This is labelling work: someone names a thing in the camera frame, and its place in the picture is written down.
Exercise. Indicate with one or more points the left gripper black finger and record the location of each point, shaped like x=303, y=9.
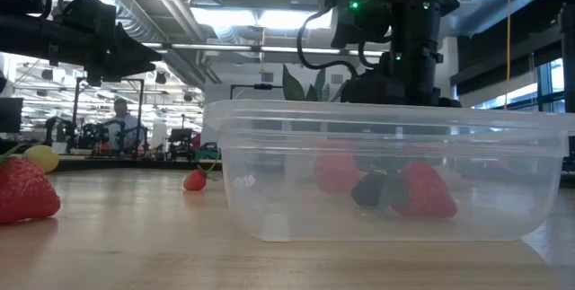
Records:
x=135, y=56

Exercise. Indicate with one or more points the large red strawberry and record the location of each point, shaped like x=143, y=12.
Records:
x=334, y=173

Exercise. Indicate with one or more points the red strawberry green cap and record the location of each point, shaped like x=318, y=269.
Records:
x=427, y=191

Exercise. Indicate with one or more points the yellow lemon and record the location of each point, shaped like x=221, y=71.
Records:
x=42, y=157

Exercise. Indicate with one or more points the small red strawberry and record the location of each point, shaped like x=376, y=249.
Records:
x=194, y=181

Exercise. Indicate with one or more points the leafy red strawberry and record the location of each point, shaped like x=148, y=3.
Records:
x=24, y=191

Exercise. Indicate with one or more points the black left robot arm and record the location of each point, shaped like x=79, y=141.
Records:
x=27, y=34

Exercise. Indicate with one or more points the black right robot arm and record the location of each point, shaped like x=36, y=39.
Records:
x=415, y=34

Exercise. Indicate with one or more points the clear plastic tupperware container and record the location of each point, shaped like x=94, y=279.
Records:
x=278, y=200

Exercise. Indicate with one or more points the person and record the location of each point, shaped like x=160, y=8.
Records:
x=121, y=121

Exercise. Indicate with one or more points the black background monitor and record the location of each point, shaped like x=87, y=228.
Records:
x=9, y=115

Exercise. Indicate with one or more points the teal box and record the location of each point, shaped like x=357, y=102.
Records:
x=206, y=151

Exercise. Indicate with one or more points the long ceiling light tube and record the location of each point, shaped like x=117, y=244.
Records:
x=269, y=49

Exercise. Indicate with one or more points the bright ceiling light panel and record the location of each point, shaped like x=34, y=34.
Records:
x=269, y=18

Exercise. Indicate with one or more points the black background rig frame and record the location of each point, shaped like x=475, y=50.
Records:
x=140, y=115

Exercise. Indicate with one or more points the black aluminium table frame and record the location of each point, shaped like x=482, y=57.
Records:
x=135, y=165

